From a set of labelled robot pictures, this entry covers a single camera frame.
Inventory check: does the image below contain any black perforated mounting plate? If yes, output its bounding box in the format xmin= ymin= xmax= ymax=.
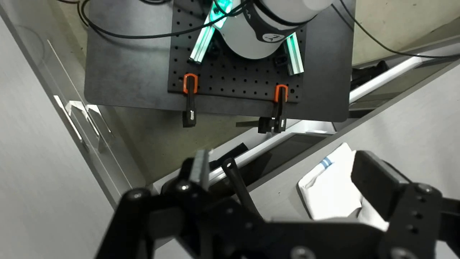
xmin=167 ymin=0 xmax=306 ymax=104

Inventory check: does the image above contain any aluminium rail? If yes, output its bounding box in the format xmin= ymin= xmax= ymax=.
xmin=283 ymin=28 xmax=306 ymax=76
xmin=189 ymin=0 xmax=236 ymax=64

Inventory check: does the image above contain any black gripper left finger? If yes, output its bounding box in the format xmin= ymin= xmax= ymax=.
xmin=95 ymin=147 xmax=271 ymax=259

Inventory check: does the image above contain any black cart top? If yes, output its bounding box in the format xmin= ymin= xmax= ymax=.
xmin=85 ymin=0 xmax=357 ymax=123

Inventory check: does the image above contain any thick black cable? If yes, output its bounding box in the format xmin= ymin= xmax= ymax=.
xmin=335 ymin=0 xmax=460 ymax=60

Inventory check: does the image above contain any black clamp with orange handle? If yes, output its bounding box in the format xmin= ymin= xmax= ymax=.
xmin=181 ymin=70 xmax=202 ymax=129
xmin=236 ymin=81 xmax=292 ymax=135

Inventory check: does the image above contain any white cloth with blue stripes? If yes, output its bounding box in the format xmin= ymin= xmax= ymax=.
xmin=314 ymin=140 xmax=358 ymax=173

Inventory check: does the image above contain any plain white cloth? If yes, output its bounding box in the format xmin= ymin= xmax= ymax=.
xmin=298 ymin=140 xmax=390 ymax=231

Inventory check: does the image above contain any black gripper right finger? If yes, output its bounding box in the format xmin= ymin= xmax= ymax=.
xmin=351 ymin=149 xmax=460 ymax=259

